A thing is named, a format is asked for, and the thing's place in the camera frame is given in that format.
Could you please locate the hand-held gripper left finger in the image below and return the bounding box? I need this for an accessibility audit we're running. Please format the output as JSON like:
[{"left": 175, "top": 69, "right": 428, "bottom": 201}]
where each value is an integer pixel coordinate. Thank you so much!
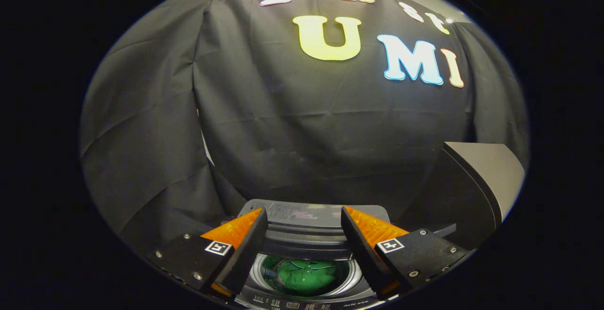
[{"left": 146, "top": 207, "right": 268, "bottom": 299}]

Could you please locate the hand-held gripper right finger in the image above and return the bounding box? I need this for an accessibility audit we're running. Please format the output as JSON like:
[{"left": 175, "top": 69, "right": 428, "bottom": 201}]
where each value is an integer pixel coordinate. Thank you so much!
[{"left": 341, "top": 205, "right": 472, "bottom": 300}]

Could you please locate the green polo shirt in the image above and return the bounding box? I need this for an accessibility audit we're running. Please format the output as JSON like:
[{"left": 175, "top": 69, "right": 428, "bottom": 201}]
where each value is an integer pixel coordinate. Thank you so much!
[{"left": 262, "top": 257, "right": 352, "bottom": 296}]

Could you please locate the dark grey washing machine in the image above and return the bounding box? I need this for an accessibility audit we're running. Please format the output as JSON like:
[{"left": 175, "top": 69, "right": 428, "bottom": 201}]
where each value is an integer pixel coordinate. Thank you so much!
[{"left": 231, "top": 199, "right": 406, "bottom": 310}]

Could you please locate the black backdrop cloth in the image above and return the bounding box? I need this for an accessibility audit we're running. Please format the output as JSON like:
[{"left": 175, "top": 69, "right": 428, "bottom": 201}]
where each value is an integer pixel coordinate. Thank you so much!
[{"left": 79, "top": 0, "right": 529, "bottom": 254}]

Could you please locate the beige cabinet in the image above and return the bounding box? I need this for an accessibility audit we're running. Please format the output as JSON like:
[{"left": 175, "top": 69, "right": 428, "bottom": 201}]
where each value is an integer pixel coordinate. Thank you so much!
[{"left": 396, "top": 142, "right": 525, "bottom": 249}]

